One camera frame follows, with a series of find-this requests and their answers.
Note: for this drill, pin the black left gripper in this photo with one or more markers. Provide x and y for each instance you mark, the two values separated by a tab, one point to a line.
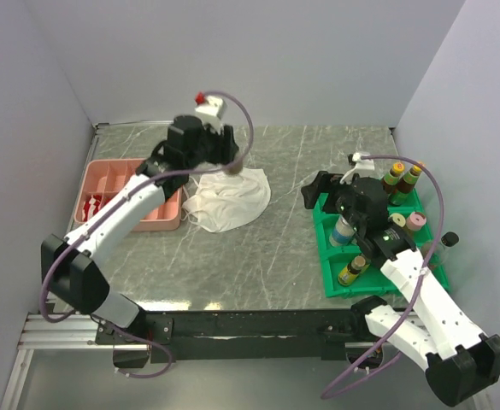
224	153

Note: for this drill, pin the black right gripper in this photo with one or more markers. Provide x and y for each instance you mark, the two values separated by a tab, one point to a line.
326	183

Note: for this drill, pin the silver lid jar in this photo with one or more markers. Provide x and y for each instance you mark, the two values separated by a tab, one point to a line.
342	233

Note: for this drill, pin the black cap spice jar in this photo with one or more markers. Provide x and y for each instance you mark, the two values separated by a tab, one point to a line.
234	170

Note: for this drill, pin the small yellow dropper bottle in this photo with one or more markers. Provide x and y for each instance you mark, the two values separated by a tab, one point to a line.
350	273

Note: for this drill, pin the red sauce bottle yellow cap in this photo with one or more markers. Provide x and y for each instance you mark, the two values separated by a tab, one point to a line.
405	185

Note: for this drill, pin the pink lid spice jar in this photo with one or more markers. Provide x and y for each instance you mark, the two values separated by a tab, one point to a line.
415	222

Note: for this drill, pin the dark sauce bottle black cap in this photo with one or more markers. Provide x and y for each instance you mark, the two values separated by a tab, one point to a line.
446	243

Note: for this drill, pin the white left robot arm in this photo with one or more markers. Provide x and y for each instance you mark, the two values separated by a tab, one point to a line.
71	265

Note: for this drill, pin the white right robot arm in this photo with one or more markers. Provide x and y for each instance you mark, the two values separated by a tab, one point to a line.
458	358

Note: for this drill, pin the white crumpled cloth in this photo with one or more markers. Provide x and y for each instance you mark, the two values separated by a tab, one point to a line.
223	202

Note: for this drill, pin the pink compartment tray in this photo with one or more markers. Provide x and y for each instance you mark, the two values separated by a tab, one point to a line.
108	177

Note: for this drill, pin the green compartment bin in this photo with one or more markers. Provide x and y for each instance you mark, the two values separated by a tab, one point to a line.
334	259

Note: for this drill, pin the red white striped packet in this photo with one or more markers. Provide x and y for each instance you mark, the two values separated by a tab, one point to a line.
91	205

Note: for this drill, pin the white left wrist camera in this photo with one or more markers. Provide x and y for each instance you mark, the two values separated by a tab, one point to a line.
210	110

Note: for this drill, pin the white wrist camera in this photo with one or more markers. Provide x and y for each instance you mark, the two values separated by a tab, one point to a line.
360	166
210	110

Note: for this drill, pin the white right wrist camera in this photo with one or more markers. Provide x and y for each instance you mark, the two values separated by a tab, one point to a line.
360	166

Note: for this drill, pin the black front mounting rail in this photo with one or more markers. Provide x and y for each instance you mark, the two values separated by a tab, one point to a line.
240	334

